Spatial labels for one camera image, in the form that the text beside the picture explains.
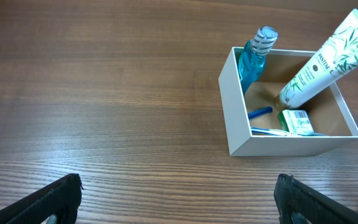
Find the white Pantene tube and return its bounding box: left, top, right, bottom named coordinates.
left=273, top=9, right=358, bottom=111

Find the blue Listerine mouthwash bottle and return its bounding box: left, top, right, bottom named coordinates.
left=238, top=26, right=278, bottom=95

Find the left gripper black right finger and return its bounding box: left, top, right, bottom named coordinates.
left=273, top=174, right=358, bottom=224

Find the white cardboard box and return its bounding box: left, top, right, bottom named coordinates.
left=218, top=47, right=358, bottom=156

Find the blue white toothbrush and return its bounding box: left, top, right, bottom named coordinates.
left=250, top=127, right=326, bottom=137

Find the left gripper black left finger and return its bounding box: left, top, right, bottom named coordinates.
left=0, top=174, right=83, bottom=224

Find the green white soap box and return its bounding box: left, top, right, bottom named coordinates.
left=278, top=110, right=314, bottom=135

